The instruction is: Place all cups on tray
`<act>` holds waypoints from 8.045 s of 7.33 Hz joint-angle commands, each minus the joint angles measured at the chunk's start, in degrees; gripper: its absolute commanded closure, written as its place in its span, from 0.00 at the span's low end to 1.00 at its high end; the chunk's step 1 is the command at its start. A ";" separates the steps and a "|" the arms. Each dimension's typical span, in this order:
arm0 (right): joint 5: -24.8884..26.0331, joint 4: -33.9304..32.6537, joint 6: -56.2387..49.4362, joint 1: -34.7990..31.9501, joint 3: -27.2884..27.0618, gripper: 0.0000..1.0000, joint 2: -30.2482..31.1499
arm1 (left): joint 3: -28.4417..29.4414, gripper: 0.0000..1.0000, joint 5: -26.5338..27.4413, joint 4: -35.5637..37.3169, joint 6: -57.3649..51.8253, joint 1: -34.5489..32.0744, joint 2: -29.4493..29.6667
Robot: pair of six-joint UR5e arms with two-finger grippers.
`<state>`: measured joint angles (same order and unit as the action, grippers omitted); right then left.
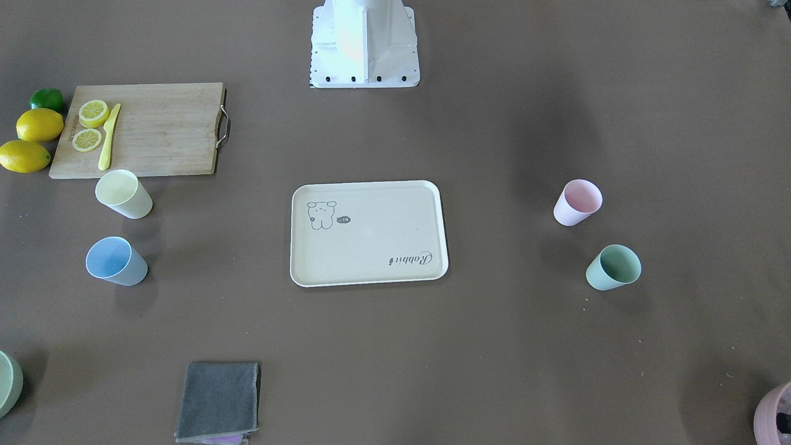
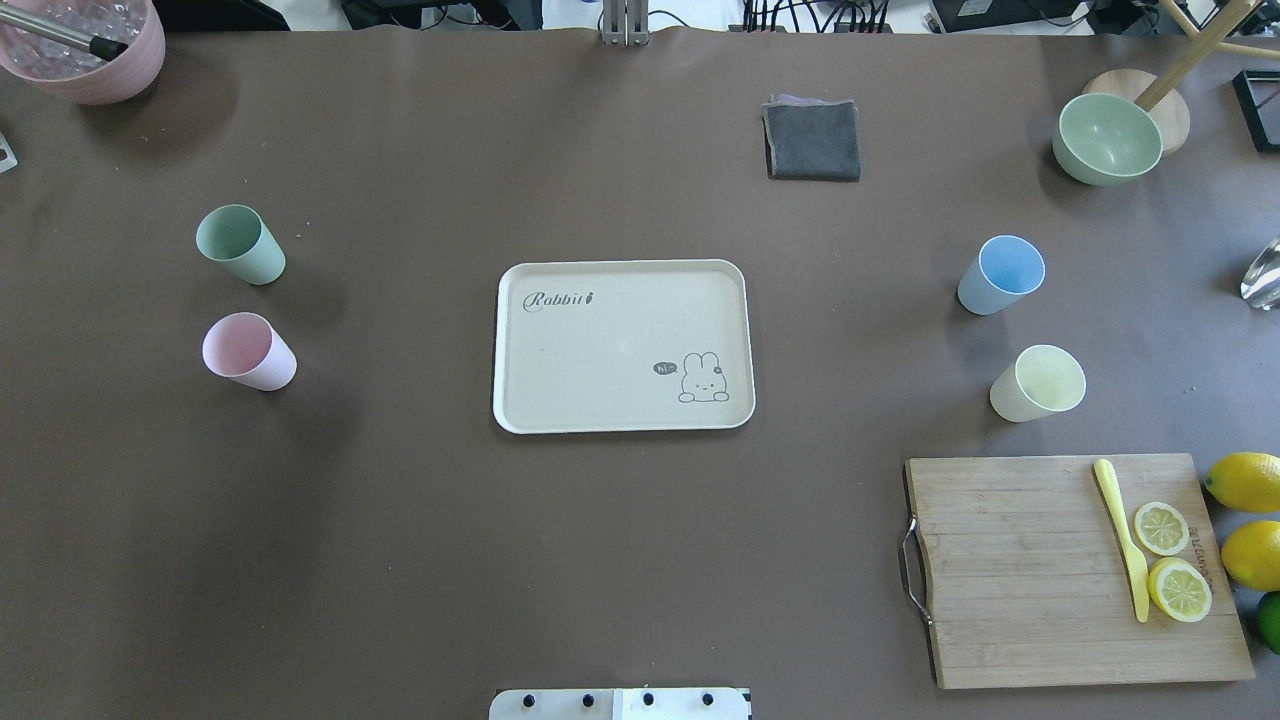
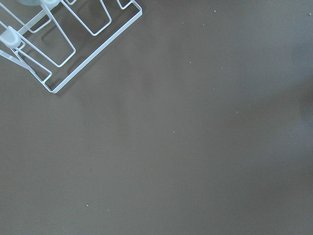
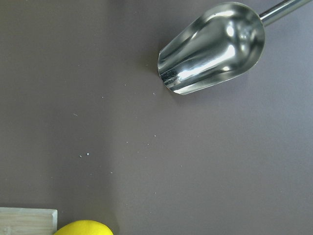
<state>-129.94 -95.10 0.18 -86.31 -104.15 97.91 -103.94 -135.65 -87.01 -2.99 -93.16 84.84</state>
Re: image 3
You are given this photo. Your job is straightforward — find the white wire cup rack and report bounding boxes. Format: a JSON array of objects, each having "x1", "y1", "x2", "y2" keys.
[{"x1": 0, "y1": 0, "x2": 142, "y2": 94}]

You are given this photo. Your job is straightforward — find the grey cup on rack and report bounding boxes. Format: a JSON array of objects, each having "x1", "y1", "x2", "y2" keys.
[{"x1": 17, "y1": 0, "x2": 41, "y2": 6}]

